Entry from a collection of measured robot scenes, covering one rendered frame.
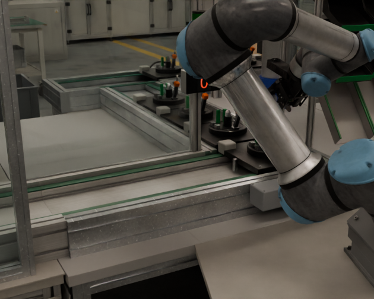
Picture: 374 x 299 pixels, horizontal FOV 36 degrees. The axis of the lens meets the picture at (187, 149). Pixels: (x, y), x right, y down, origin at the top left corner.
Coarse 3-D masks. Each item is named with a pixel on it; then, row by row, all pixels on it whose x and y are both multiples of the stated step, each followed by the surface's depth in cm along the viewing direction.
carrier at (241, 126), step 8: (216, 112) 209; (224, 112) 210; (216, 120) 210; (224, 120) 206; (232, 120) 213; (240, 120) 220; (208, 128) 206; (216, 128) 203; (224, 128) 204; (232, 128) 202; (240, 128) 204; (208, 136) 201; (216, 136) 201; (224, 136) 201; (232, 136) 201; (240, 136) 201; (248, 136) 201; (208, 144) 197; (216, 144) 193
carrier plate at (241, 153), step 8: (240, 144) 193; (224, 152) 188; (232, 152) 185; (240, 152) 185; (232, 160) 184; (240, 160) 179; (248, 160) 179; (256, 160) 179; (264, 160) 179; (248, 168) 176; (256, 168) 172; (264, 168) 172; (272, 168) 174
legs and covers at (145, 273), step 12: (168, 264) 150; (180, 264) 152; (192, 264) 154; (120, 276) 144; (132, 276) 146; (144, 276) 148; (72, 288) 138; (84, 288) 140; (96, 288) 142; (108, 288) 143
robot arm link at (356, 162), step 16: (352, 144) 123; (368, 144) 119; (336, 160) 122; (352, 160) 119; (368, 160) 116; (336, 176) 119; (352, 176) 116; (368, 176) 116; (336, 192) 122; (352, 192) 120; (368, 192) 118; (352, 208) 124; (368, 208) 122
